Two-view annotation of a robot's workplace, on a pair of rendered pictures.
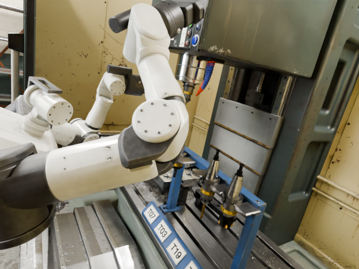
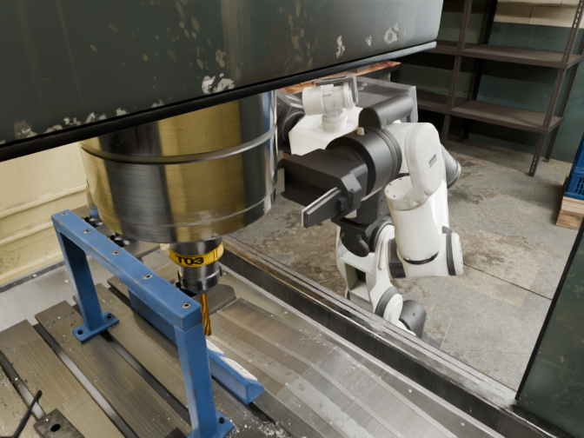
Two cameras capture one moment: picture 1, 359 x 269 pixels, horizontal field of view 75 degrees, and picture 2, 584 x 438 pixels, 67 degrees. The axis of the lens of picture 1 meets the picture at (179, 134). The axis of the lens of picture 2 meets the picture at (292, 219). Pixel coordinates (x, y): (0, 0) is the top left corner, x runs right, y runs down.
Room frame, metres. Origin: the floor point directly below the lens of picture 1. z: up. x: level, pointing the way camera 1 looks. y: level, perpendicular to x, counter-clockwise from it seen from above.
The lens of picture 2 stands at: (1.54, 0.00, 1.69)
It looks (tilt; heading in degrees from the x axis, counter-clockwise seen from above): 30 degrees down; 166
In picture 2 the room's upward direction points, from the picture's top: straight up
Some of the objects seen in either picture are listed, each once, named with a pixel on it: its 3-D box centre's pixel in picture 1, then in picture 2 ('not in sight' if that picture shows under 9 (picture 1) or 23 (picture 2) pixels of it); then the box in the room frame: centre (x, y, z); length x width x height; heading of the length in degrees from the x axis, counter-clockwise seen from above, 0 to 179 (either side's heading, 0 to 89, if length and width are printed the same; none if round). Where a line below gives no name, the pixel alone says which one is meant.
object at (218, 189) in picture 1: (220, 189); (113, 227); (0.69, -0.17, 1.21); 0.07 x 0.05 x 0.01; 124
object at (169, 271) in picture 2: (185, 160); (175, 270); (0.87, -0.04, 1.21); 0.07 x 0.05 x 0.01; 124
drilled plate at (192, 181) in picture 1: (169, 171); not in sight; (1.27, 0.02, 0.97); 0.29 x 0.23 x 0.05; 34
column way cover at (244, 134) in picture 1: (236, 145); not in sight; (1.42, -0.37, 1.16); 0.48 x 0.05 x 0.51; 34
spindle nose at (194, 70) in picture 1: (192, 69); (182, 136); (1.17, 0.00, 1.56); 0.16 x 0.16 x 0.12
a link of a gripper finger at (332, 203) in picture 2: not in sight; (325, 210); (1.14, 0.14, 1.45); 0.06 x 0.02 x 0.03; 124
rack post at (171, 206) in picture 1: (176, 181); (198, 385); (1.00, -0.03, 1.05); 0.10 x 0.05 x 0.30; 124
